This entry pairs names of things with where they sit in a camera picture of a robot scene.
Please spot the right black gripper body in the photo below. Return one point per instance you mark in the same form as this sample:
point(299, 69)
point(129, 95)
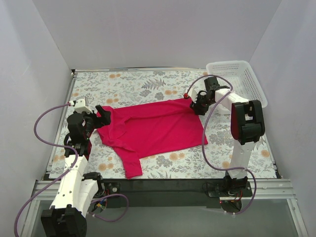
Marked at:
point(200, 104)

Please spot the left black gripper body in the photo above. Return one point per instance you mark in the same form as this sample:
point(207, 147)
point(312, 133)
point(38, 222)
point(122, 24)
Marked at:
point(98, 118)

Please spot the magenta t shirt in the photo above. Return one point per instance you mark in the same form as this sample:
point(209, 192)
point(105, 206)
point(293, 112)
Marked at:
point(150, 129)

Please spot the white plastic basket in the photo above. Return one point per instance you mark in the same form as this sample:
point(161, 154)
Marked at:
point(240, 74)

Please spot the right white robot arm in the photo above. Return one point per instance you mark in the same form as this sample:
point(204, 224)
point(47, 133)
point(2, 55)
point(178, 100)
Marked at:
point(247, 127)

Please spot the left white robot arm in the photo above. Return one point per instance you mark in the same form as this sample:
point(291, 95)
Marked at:
point(66, 216)

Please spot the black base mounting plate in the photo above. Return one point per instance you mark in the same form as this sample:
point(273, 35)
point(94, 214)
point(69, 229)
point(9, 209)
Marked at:
point(171, 192)

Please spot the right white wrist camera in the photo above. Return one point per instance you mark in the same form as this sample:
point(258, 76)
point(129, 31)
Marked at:
point(191, 94)

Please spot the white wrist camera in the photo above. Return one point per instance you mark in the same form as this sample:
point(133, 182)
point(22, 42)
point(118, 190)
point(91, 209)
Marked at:
point(191, 94)
point(81, 105)

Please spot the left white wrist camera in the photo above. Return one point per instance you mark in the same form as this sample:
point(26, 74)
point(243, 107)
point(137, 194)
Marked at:
point(81, 105)

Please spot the aluminium frame rail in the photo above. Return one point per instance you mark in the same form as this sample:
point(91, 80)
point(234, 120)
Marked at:
point(266, 189)

